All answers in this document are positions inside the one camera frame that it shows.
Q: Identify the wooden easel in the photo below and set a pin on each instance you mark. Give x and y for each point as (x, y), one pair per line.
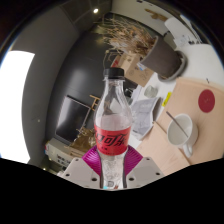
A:
(94, 103)

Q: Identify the clear red-labelled drink bottle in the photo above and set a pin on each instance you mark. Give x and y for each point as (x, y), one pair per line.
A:
(111, 140)

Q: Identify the grey printed newspaper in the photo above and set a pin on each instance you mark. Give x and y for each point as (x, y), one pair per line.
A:
(143, 113)

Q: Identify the dried plant in grey pot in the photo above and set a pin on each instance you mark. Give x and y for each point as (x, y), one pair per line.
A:
(161, 58)

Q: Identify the small yellow tag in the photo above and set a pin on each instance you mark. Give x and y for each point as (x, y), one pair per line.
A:
(166, 99)

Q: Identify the white ceramic mug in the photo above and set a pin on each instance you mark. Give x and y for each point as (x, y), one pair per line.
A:
(178, 135)

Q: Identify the metal spoon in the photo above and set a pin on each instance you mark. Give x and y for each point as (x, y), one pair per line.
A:
(176, 123)

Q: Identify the long ceiling light panel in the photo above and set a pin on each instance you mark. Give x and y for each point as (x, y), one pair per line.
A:
(15, 106)

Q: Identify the brown cardboard box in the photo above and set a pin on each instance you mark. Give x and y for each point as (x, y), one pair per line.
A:
(136, 71)

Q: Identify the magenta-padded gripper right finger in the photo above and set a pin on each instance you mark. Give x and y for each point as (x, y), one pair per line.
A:
(143, 170)

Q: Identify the recessed ceiling spotlights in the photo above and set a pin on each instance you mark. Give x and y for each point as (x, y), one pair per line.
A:
(96, 10)

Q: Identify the grey plant saucer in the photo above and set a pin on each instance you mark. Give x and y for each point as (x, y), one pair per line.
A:
(183, 66)

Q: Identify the black wall screen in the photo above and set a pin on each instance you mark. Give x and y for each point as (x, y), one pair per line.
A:
(71, 118)

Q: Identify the tan table mat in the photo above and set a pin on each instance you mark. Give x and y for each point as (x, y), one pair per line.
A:
(208, 133)

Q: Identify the flat round red coaster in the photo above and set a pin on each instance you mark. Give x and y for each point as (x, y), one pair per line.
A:
(206, 100)

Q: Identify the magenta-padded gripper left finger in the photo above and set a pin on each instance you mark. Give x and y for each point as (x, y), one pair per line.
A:
(80, 170)

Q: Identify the white plastic chair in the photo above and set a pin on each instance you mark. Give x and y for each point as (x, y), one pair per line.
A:
(175, 25)

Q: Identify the loose white papers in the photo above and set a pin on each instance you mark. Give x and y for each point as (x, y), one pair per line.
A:
(186, 39)

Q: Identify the wooden figure sculpture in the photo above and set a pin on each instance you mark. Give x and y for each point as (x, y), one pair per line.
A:
(156, 15)

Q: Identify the small white cup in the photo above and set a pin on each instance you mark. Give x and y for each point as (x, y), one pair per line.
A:
(151, 91)

